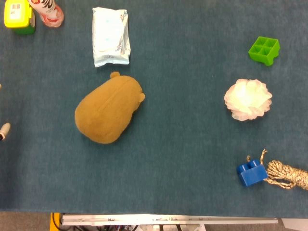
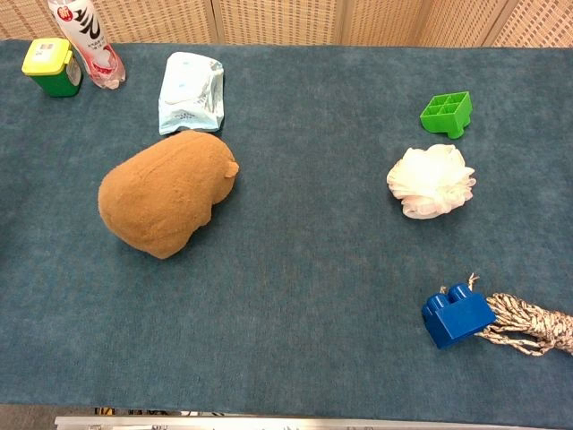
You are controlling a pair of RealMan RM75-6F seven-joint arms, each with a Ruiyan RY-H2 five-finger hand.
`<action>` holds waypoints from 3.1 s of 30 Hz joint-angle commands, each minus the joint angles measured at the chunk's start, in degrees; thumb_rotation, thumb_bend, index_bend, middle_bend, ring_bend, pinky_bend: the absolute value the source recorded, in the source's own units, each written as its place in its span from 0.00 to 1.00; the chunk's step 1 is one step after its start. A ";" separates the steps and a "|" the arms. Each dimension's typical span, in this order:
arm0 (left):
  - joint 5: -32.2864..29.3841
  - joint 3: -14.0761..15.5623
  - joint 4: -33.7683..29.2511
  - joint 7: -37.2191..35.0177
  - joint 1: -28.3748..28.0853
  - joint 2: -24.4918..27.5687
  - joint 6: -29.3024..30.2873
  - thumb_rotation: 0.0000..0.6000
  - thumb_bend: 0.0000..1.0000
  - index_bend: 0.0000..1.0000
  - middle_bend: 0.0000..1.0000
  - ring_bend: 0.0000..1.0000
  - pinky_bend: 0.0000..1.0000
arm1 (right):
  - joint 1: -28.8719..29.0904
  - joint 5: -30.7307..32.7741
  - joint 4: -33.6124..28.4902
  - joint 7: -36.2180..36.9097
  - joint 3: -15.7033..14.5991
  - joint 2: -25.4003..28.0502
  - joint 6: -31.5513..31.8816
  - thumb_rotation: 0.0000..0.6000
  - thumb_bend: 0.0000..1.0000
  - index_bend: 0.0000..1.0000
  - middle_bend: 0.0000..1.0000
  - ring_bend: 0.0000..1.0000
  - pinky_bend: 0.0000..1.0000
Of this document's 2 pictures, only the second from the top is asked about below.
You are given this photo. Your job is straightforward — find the brown plush toy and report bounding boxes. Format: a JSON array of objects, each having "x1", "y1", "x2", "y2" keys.
[{"x1": 98, "y1": 129, "x2": 241, "y2": 260}]

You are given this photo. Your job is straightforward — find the blue table cloth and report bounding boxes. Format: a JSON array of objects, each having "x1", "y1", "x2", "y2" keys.
[{"x1": 0, "y1": 39, "x2": 573, "y2": 430}]

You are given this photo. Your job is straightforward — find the white mesh bath sponge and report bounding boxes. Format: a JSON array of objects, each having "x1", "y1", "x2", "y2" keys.
[{"x1": 386, "y1": 143, "x2": 477, "y2": 219}]

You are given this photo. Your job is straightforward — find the light blue wet wipes pack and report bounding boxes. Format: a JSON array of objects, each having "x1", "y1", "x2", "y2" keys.
[{"x1": 158, "y1": 51, "x2": 226, "y2": 136}]

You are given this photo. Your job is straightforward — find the green plastic building block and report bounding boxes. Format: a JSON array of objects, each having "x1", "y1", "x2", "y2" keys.
[{"x1": 419, "y1": 90, "x2": 474, "y2": 140}]

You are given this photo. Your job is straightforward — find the woven beige folding screen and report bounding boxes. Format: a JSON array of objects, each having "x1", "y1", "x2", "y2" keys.
[{"x1": 0, "y1": 0, "x2": 573, "y2": 48}]

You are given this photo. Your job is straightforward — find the blue plastic building block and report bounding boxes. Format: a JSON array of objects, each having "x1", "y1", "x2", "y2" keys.
[{"x1": 421, "y1": 283, "x2": 497, "y2": 350}]

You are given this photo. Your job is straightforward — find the clear plastic drink bottle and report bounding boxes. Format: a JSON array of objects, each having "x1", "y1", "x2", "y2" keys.
[{"x1": 47, "y1": 0, "x2": 127, "y2": 90}]

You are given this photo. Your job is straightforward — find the green container with yellow lid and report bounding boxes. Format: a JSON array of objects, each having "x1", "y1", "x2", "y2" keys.
[{"x1": 21, "y1": 38, "x2": 83, "y2": 99}]

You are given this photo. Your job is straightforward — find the silver aluminium frame rail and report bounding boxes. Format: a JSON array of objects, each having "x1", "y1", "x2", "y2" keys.
[{"x1": 54, "y1": 415, "x2": 528, "y2": 430}]

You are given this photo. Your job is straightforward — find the coiled white patterned rope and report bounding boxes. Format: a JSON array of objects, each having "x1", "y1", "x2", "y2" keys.
[{"x1": 467, "y1": 272, "x2": 573, "y2": 357}]

